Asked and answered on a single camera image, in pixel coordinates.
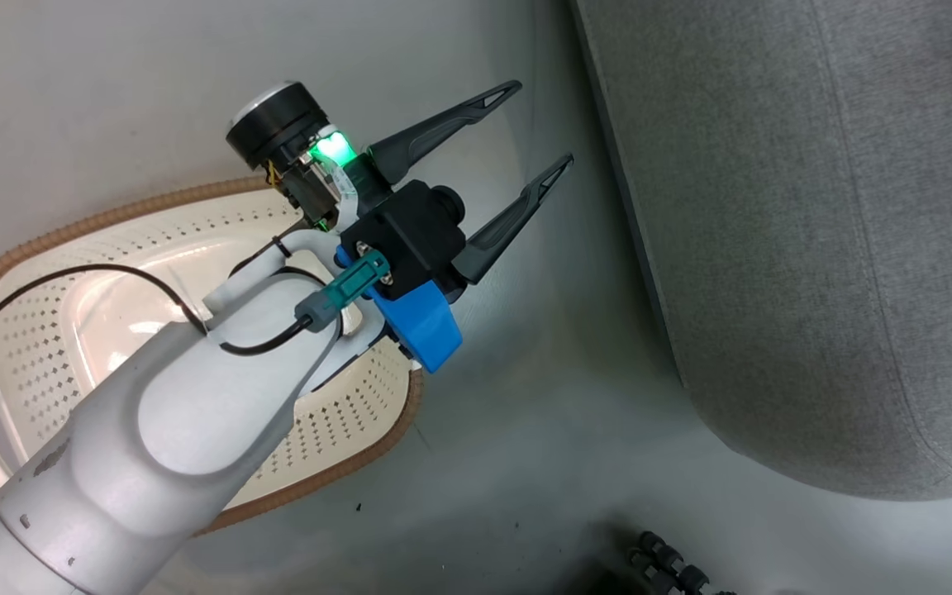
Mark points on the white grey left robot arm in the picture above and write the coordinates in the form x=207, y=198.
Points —
x=162, y=446

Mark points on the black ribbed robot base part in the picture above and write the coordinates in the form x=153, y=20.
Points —
x=670, y=566

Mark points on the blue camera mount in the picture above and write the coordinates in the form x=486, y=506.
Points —
x=422, y=326

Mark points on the grey fabric sofa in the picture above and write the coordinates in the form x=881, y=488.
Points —
x=815, y=231

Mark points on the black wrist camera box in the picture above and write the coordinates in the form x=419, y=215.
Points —
x=414, y=235

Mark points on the white perforated laundry basket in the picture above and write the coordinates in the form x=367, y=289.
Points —
x=38, y=364

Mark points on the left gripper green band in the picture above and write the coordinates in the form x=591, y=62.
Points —
x=335, y=169

